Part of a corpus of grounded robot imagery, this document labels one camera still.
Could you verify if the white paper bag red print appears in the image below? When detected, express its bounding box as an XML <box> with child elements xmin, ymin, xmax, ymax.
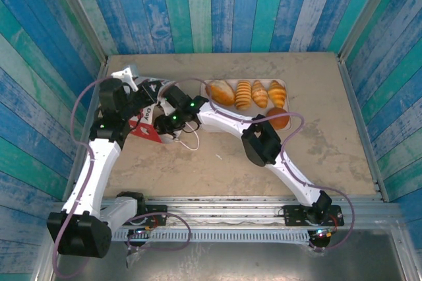
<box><xmin>130</xmin><ymin>76</ymin><xmax>201</xmax><ymax>152</ymax></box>

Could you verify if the oblong orange fake loaf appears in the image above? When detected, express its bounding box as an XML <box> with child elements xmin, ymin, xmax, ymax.
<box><xmin>206</xmin><ymin>79</ymin><xmax>236</xmax><ymax>107</ymax></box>

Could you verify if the ridged orange fake bread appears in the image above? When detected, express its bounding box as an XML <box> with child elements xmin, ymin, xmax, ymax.
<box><xmin>234</xmin><ymin>80</ymin><xmax>253</xmax><ymax>111</ymax></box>

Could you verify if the golden fake croissant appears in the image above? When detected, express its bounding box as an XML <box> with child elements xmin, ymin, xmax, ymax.
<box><xmin>267</xmin><ymin>79</ymin><xmax>287</xmax><ymax>109</ymax></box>
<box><xmin>251</xmin><ymin>79</ymin><xmax>269</xmax><ymax>109</ymax></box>

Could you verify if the round brown fake bun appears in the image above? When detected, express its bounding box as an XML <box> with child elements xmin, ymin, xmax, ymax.
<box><xmin>265</xmin><ymin>106</ymin><xmax>291</xmax><ymax>131</ymax></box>

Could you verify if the white plastic tray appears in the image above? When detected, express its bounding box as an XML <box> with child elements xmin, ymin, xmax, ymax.
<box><xmin>200</xmin><ymin>78</ymin><xmax>293</xmax><ymax>133</ymax></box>

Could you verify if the clear plastic scrap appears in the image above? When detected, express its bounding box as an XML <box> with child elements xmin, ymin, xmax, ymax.
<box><xmin>125</xmin><ymin>243</ymin><xmax>149</xmax><ymax>268</ymax></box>

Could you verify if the steel base sheet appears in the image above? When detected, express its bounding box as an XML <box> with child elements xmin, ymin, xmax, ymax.
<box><xmin>49</xmin><ymin>228</ymin><xmax>409</xmax><ymax>281</ymax></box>

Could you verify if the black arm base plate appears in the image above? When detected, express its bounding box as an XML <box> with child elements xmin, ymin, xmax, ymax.
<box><xmin>284</xmin><ymin>204</ymin><xmax>345</xmax><ymax>228</ymax></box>
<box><xmin>120</xmin><ymin>204</ymin><xmax>169</xmax><ymax>228</ymax></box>

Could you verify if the aluminium corner post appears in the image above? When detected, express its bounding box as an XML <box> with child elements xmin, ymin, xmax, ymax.
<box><xmin>45</xmin><ymin>0</ymin><xmax>109</xmax><ymax>66</ymax></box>
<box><xmin>338</xmin><ymin>0</ymin><xmax>398</xmax><ymax>63</ymax></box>

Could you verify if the aluminium mounting rail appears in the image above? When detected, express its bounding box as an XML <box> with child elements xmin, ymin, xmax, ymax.
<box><xmin>98</xmin><ymin>195</ymin><xmax>405</xmax><ymax>229</ymax></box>

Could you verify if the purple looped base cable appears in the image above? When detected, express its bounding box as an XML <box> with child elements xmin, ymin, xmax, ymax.
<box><xmin>126</xmin><ymin>210</ymin><xmax>193</xmax><ymax>252</ymax></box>

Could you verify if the small circuit board with wires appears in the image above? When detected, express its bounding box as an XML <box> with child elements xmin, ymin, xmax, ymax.
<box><xmin>311</xmin><ymin>227</ymin><xmax>336</xmax><ymax>239</ymax></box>
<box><xmin>127</xmin><ymin>226</ymin><xmax>156</xmax><ymax>239</ymax></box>

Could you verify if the slotted grey cable duct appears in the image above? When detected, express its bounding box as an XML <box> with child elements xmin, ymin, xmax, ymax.
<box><xmin>110</xmin><ymin>228</ymin><xmax>313</xmax><ymax>244</ymax></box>

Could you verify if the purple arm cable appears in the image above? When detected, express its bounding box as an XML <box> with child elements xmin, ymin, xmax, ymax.
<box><xmin>160</xmin><ymin>78</ymin><xmax>356</xmax><ymax>253</ymax></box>
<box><xmin>51</xmin><ymin>76</ymin><xmax>113</xmax><ymax>278</ymax></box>

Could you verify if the aluminium table side rail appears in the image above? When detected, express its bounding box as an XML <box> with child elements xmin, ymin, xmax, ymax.
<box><xmin>336</xmin><ymin>53</ymin><xmax>390</xmax><ymax>203</ymax></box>

